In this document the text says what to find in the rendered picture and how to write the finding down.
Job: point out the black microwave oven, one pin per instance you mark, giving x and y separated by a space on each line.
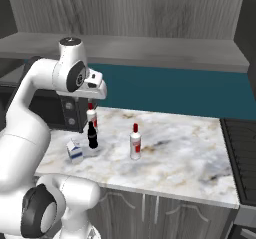
50 111

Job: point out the black hob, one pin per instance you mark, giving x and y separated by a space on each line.
241 156

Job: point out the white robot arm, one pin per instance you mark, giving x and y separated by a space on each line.
23 139

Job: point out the dark cola bottle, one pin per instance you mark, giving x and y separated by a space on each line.
92 138

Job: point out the white and blue milk carton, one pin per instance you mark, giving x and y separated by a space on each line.
74 151

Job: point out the grey lower cupboard door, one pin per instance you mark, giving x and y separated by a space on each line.
193 221
123 216

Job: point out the white bottle with red cap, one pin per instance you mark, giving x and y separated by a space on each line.
135 146
92 115

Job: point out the grey wood upper cabinet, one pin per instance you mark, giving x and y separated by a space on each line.
133 16

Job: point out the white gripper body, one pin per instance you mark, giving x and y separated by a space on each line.
95 92

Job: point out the grey oven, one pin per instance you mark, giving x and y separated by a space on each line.
246 221

